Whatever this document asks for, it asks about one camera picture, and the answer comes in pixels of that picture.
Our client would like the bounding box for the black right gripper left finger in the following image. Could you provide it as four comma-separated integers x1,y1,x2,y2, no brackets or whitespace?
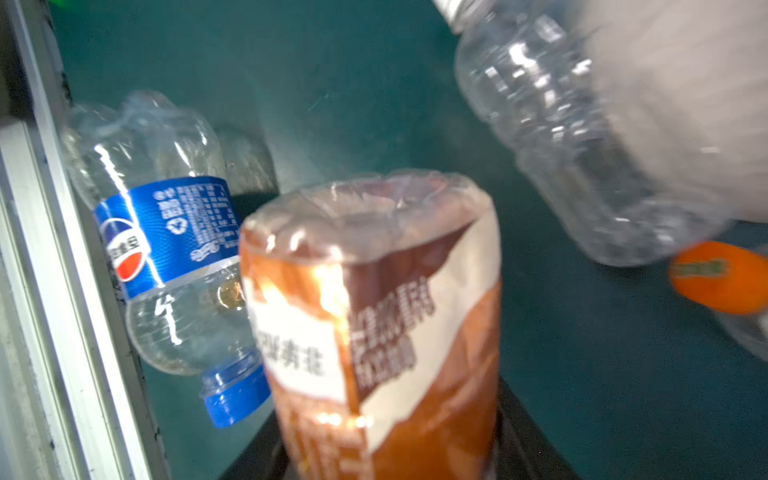
219,413,288,480

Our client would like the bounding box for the brown tea bottle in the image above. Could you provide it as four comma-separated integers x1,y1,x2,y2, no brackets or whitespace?
240,170,502,479

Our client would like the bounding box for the clear bottle white cap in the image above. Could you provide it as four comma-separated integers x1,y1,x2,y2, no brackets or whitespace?
436,1,732,267

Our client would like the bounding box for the front pepsi bottle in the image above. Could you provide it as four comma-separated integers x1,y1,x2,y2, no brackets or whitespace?
60,92,270,428

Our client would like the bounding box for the white ribbed trash bin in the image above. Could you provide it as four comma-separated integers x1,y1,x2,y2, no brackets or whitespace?
575,1,767,223

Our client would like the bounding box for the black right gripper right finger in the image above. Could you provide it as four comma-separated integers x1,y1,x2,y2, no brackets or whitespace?
494,378,579,480

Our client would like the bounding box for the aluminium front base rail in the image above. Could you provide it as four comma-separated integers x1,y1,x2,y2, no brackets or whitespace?
1,1,170,479

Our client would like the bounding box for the clear bottle orange label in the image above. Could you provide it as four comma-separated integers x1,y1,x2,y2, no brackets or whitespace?
668,241,767,361

